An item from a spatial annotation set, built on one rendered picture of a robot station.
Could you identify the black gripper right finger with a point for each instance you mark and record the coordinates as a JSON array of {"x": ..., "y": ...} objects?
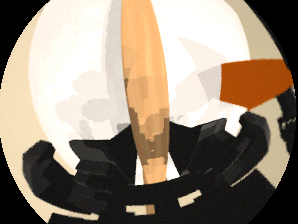
[{"x": 185, "y": 141}]

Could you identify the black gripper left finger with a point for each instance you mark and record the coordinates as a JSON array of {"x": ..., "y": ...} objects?
[{"x": 121, "y": 151}]

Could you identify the wooden post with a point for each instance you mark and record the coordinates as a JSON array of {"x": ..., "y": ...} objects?
[{"x": 149, "y": 209}]

